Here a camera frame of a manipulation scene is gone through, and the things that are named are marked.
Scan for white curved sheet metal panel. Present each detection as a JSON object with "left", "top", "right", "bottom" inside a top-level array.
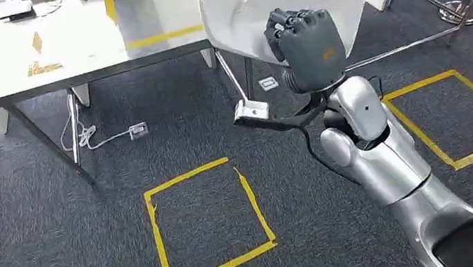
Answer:
[{"left": 198, "top": 0, "right": 381, "bottom": 79}]

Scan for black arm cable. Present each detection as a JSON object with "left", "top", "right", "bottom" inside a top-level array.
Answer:
[{"left": 292, "top": 74, "right": 397, "bottom": 191}]

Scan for white floor socket plate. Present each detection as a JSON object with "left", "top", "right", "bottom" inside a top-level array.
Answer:
[{"left": 257, "top": 75, "right": 281, "bottom": 93}]

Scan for yellow floor tape square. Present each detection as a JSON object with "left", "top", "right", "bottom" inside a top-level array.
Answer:
[
  {"left": 139, "top": 151, "right": 281, "bottom": 267},
  {"left": 378, "top": 66, "right": 473, "bottom": 181}
]

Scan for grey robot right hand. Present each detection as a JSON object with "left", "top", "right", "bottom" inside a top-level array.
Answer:
[{"left": 260, "top": 0, "right": 352, "bottom": 100}]

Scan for chrome round stand base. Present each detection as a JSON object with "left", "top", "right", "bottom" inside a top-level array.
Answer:
[{"left": 437, "top": 0, "right": 473, "bottom": 29}]

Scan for white power cable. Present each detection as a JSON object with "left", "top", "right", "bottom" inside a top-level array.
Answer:
[{"left": 54, "top": 85, "right": 136, "bottom": 156}]

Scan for white flat device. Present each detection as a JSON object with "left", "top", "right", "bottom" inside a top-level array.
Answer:
[{"left": 0, "top": 0, "right": 37, "bottom": 24}]

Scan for grey floor socket box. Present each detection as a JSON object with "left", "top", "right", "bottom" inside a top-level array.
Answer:
[{"left": 127, "top": 121, "right": 151, "bottom": 142}]

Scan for white bench with black legs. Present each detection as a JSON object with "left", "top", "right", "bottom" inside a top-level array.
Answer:
[{"left": 0, "top": 0, "right": 269, "bottom": 199}]

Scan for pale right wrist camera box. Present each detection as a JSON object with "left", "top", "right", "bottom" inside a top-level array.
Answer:
[{"left": 230, "top": 95, "right": 272, "bottom": 125}]

